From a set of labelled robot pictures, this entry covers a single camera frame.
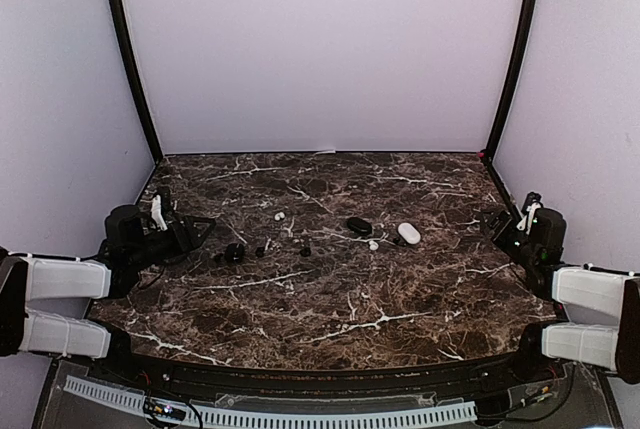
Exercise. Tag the black oval charging case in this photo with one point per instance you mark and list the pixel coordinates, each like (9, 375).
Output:
(359, 226)

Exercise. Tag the left black frame post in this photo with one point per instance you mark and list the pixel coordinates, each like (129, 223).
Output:
(123, 37)

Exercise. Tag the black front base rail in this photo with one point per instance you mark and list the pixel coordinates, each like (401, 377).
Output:
(476, 377)

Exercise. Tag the white slotted cable duct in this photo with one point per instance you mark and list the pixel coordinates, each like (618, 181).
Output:
(247, 412)

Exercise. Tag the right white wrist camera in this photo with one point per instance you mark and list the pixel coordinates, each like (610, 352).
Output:
(531, 204)

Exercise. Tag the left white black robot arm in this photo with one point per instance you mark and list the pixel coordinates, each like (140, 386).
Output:
(134, 241)

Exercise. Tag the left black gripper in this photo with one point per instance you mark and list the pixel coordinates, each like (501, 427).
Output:
(190, 231)

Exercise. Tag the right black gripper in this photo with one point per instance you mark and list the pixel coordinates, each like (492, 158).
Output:
(499, 217)

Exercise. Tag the right black frame post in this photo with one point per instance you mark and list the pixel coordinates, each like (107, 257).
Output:
(516, 60)

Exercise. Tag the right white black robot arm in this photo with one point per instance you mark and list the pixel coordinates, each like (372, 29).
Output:
(600, 307)

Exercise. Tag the white oval charging case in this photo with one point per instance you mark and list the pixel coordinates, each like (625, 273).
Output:
(409, 233)

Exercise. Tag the black frame post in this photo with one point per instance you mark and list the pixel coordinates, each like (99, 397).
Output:
(516, 60)
(123, 37)

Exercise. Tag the black round charging case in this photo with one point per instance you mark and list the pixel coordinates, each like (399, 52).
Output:
(234, 253)

